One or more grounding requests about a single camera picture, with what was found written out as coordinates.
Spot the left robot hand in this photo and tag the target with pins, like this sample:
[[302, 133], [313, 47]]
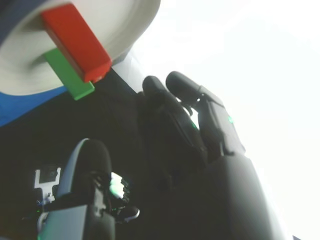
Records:
[[225, 190]]

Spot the green rectangular block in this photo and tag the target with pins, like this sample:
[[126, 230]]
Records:
[[72, 80]]

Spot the red rectangular block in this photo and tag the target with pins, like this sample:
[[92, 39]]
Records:
[[75, 42]]

